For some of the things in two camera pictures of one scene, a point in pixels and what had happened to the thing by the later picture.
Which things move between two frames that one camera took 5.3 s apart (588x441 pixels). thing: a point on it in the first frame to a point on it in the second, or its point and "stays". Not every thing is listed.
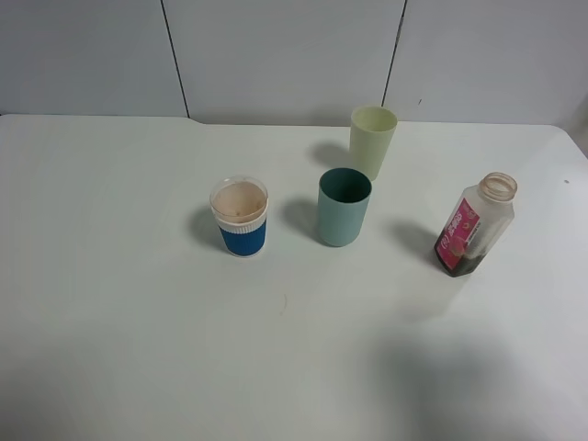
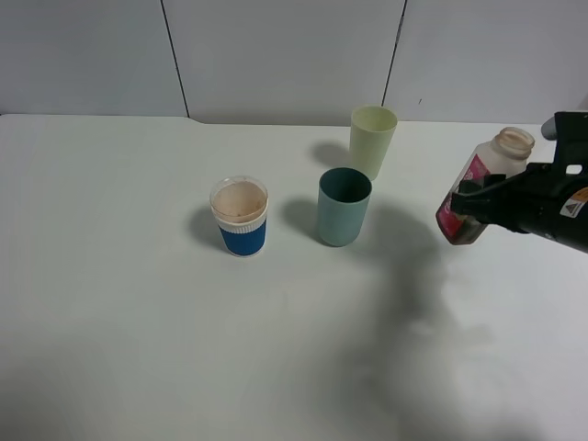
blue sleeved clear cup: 240,205 stays
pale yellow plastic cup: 371,130 stays
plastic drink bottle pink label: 480,219 to 506,154
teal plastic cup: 343,197 stays
